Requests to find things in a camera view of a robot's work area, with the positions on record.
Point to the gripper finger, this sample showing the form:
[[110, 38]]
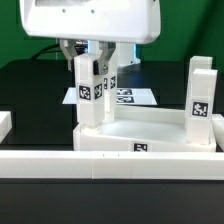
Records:
[[69, 51], [101, 65]]

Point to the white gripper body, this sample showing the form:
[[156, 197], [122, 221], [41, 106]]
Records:
[[128, 21]]

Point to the white desk top tray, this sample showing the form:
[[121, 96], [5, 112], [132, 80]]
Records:
[[142, 129]]

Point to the white front fence bar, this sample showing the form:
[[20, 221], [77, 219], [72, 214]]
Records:
[[111, 165]]

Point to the white marker base bracket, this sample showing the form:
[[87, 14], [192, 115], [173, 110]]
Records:
[[125, 96]]

